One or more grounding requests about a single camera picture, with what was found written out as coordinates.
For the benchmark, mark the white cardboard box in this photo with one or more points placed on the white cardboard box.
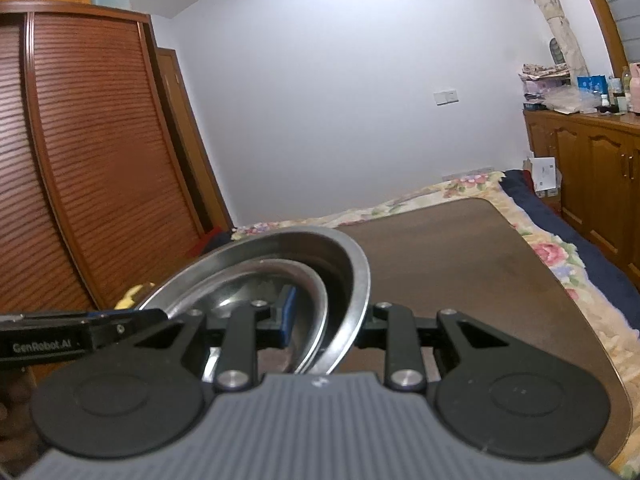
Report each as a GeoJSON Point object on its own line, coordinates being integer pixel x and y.
{"type": "Point", "coordinates": [542, 175]}

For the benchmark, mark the beige curtain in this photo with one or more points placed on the beige curtain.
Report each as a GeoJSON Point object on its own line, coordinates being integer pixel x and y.
{"type": "Point", "coordinates": [555, 15]}

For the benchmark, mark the blue box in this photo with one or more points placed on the blue box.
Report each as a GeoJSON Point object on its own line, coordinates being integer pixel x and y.
{"type": "Point", "coordinates": [592, 85]}

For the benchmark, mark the pink thermos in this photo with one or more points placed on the pink thermos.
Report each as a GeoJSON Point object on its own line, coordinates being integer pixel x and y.
{"type": "Point", "coordinates": [635, 85]}

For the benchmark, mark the clear plastic bag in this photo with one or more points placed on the clear plastic bag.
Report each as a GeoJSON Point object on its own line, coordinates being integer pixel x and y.
{"type": "Point", "coordinates": [570, 101]}

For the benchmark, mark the wooden louvered wardrobe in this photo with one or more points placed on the wooden louvered wardrobe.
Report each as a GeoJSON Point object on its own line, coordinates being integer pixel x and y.
{"type": "Point", "coordinates": [100, 170]}

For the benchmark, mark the wooden window frame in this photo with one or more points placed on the wooden window frame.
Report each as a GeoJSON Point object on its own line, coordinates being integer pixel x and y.
{"type": "Point", "coordinates": [600, 15]}

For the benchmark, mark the white wall switch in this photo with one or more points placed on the white wall switch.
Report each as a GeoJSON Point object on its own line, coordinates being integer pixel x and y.
{"type": "Point", "coordinates": [446, 97]}

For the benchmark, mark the floral blanket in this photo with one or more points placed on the floral blanket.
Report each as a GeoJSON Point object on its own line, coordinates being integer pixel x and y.
{"type": "Point", "coordinates": [545, 255]}

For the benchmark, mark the small stainless steel bowl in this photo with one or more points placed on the small stainless steel bowl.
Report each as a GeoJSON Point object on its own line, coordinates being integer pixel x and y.
{"type": "Point", "coordinates": [250, 290]}

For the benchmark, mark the grey window blind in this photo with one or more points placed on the grey window blind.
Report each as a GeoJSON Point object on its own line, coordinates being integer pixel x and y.
{"type": "Point", "coordinates": [625, 0]}

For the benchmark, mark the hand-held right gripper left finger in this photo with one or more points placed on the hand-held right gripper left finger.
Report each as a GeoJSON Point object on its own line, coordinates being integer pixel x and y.
{"type": "Point", "coordinates": [287, 315]}

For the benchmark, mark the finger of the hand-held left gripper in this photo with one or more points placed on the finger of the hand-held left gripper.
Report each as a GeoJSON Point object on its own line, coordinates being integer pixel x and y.
{"type": "Point", "coordinates": [120, 327]}

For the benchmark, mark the small grey fan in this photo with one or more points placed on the small grey fan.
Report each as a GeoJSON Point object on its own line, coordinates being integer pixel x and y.
{"type": "Point", "coordinates": [559, 52]}

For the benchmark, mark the person's left hand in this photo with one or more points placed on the person's left hand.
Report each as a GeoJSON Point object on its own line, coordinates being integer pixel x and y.
{"type": "Point", "coordinates": [15, 405]}

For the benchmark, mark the wooden sideboard cabinet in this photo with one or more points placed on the wooden sideboard cabinet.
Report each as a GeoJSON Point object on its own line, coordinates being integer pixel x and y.
{"type": "Point", "coordinates": [590, 180]}

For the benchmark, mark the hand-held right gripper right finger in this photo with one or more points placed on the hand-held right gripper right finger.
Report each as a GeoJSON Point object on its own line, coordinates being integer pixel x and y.
{"type": "Point", "coordinates": [372, 332]}

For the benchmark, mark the red cloth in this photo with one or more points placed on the red cloth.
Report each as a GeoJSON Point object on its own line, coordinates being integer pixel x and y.
{"type": "Point", "coordinates": [212, 242]}

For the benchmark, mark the large stainless steel bowl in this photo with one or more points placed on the large stainless steel bowl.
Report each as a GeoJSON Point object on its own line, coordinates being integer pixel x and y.
{"type": "Point", "coordinates": [360, 290]}

